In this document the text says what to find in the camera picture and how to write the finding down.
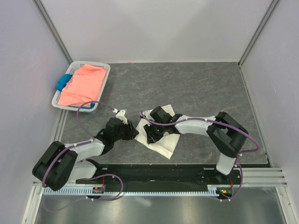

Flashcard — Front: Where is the white slotted cable duct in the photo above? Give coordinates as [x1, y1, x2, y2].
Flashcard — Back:
[43, 185, 223, 197]

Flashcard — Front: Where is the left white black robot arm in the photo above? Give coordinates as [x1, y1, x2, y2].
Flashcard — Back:
[32, 118, 139, 191]

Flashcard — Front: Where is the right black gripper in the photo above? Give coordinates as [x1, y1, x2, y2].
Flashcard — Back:
[143, 120, 166, 144]

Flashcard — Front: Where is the aluminium frame post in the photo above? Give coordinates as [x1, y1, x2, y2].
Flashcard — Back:
[237, 0, 281, 68]
[32, 0, 73, 64]

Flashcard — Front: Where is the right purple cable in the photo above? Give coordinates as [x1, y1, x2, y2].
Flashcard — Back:
[139, 110, 260, 201]

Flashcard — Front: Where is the blue cloth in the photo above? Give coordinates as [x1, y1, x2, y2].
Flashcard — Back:
[55, 74, 72, 91]

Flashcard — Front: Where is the left aluminium frame post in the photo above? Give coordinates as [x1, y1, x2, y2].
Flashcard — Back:
[32, 0, 73, 64]

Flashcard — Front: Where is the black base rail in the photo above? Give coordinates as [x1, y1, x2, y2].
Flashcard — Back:
[76, 164, 241, 191]

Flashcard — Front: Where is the right aluminium frame post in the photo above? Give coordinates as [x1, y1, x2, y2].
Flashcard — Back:
[237, 0, 281, 68]

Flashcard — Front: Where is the pink cloth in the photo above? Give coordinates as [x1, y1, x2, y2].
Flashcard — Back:
[57, 64, 107, 109]

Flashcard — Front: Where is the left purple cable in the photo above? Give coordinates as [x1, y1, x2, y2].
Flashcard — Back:
[41, 101, 119, 189]

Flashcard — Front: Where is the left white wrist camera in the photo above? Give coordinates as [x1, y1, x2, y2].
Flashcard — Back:
[113, 108, 128, 125]

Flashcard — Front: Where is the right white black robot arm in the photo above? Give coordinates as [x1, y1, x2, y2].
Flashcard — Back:
[141, 106, 249, 184]

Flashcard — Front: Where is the white plastic basket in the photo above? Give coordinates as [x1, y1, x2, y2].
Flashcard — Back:
[52, 61, 111, 114]

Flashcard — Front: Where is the purple cable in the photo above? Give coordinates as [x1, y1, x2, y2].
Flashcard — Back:
[139, 110, 260, 201]
[41, 101, 119, 189]

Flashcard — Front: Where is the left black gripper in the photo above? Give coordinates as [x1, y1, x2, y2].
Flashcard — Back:
[113, 120, 139, 142]

